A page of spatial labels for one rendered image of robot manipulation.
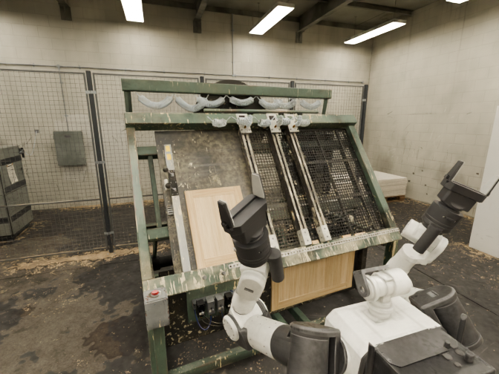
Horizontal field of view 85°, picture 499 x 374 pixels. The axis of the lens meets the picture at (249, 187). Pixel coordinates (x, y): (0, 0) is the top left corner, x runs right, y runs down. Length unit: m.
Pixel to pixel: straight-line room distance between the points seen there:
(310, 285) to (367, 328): 1.93
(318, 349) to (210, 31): 6.80
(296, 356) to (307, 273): 1.93
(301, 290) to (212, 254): 1.02
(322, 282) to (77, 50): 6.17
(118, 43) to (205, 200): 5.27
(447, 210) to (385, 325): 0.40
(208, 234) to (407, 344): 1.48
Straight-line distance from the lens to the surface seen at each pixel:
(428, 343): 0.81
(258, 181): 0.60
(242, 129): 2.33
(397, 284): 0.80
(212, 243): 1.98
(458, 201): 1.02
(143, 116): 2.25
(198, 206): 2.04
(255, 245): 0.63
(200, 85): 2.74
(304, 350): 0.71
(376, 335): 0.78
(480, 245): 5.31
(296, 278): 2.57
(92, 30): 7.00
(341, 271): 2.87
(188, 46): 6.93
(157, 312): 1.68
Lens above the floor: 1.85
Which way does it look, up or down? 14 degrees down
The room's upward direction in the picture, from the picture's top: straight up
